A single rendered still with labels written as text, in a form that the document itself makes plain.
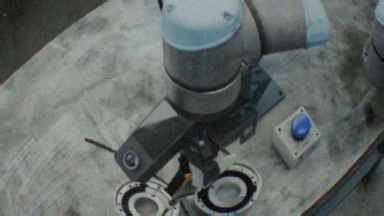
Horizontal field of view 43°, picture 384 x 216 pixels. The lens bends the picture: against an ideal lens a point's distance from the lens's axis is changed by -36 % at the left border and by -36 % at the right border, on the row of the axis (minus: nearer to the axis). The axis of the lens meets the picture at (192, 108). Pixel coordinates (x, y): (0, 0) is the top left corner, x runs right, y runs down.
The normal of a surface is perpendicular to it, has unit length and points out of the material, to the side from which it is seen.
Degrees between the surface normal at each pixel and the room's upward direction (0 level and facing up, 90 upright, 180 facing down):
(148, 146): 31
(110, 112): 0
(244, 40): 67
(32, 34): 0
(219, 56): 90
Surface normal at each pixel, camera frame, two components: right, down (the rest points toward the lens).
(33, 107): -0.01, -0.50
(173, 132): -0.42, -0.16
